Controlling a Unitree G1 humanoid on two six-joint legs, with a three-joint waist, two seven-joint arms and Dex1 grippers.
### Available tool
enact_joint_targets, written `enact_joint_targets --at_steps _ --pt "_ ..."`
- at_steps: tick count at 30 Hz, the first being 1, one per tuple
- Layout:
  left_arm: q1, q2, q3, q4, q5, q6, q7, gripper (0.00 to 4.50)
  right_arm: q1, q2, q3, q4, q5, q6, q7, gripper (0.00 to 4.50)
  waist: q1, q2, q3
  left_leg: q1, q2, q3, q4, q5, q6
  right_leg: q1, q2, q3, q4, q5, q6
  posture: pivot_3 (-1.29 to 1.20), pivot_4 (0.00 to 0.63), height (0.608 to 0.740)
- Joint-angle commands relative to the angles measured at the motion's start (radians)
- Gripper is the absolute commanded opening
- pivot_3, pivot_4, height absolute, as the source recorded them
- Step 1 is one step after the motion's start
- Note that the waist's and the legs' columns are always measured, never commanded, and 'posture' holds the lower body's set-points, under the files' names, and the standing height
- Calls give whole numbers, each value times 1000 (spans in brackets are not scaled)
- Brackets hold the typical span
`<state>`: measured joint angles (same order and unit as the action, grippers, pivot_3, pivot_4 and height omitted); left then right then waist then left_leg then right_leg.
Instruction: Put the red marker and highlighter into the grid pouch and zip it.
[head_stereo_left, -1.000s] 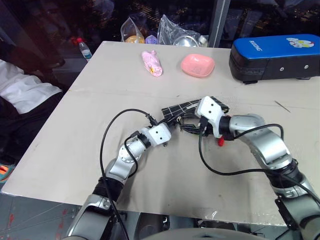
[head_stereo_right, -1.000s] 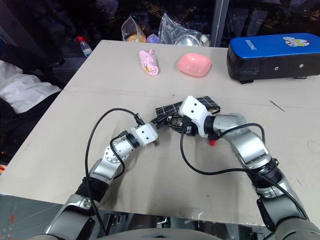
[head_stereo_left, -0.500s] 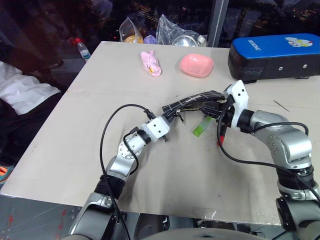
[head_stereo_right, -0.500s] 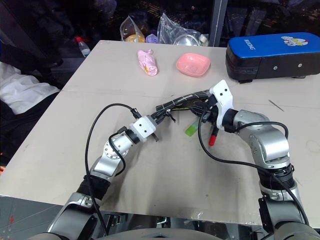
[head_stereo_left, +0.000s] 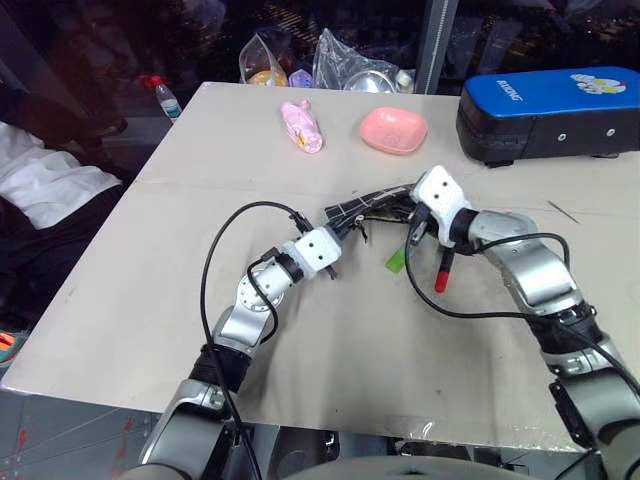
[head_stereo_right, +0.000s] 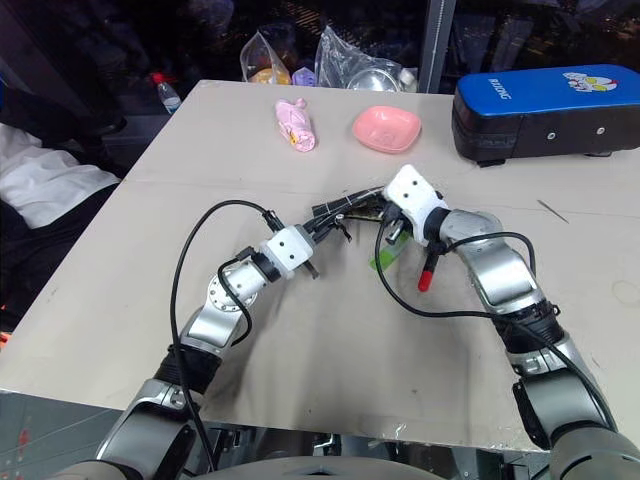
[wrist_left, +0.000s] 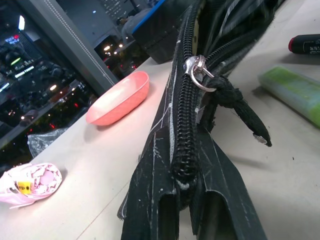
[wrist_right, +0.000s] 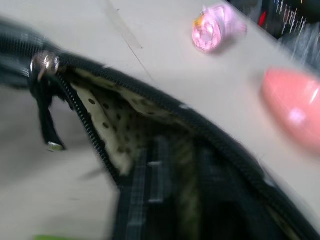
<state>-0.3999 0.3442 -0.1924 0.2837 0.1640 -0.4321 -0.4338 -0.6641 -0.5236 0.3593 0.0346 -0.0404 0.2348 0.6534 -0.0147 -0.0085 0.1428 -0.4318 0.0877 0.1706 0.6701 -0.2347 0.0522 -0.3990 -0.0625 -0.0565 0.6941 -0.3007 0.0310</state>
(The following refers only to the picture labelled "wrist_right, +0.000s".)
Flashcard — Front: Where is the black grid pattern zip pouch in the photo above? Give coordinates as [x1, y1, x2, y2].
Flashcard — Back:
[0, 16, 320, 240]

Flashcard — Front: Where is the silver zipper slider black pull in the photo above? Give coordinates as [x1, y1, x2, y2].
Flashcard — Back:
[29, 49, 67, 153]

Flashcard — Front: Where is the salmon pink rounded plastic object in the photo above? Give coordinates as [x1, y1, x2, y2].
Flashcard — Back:
[259, 66, 320, 149]

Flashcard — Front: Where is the small red object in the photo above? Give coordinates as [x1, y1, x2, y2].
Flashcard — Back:
[258, 10, 269, 27]

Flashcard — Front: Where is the green flat object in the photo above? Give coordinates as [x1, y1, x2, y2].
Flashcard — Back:
[31, 234, 66, 240]

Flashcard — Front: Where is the dark equipment with white markings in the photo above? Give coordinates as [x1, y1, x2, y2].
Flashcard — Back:
[228, 0, 320, 65]

